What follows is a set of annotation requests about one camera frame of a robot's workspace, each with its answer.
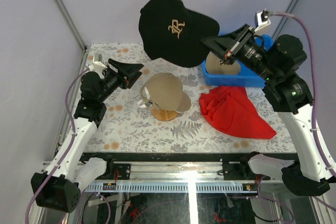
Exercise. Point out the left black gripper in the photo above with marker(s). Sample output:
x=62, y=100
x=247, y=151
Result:
x=129, y=69

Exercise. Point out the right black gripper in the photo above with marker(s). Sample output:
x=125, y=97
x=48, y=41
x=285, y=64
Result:
x=229, y=44

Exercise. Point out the tan baseball cap with logo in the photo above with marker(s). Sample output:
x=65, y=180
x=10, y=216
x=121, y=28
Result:
x=166, y=90

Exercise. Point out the black cap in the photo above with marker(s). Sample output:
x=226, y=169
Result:
x=172, y=32

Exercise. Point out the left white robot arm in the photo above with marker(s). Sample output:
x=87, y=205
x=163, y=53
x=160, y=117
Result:
x=61, y=184

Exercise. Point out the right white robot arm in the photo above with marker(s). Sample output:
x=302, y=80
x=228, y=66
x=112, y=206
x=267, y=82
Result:
x=290, y=97

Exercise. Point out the blue plastic bin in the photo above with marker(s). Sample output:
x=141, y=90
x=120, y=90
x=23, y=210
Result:
x=246, y=77

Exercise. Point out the floral table mat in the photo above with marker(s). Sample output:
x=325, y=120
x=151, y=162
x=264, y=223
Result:
x=129, y=128

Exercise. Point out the wooden hat stand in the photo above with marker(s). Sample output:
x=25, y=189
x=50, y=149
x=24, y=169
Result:
x=163, y=115

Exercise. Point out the red cloth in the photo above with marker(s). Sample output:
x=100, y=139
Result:
x=229, y=110

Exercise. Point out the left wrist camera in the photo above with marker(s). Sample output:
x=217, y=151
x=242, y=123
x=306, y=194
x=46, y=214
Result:
x=98, y=65

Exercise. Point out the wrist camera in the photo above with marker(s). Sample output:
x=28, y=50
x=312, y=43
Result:
x=262, y=22
x=98, y=65

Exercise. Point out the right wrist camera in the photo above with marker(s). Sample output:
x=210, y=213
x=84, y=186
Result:
x=262, y=22

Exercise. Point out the aluminium front rail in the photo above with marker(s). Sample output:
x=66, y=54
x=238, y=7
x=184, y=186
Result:
x=163, y=172

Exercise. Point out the left aluminium corner post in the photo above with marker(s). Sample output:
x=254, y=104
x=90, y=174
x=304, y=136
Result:
x=71, y=25

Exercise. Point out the aluminium corner post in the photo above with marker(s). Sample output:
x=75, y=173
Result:
x=291, y=3
x=71, y=25

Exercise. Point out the right aluminium corner post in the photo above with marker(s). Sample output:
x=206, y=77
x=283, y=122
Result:
x=291, y=3

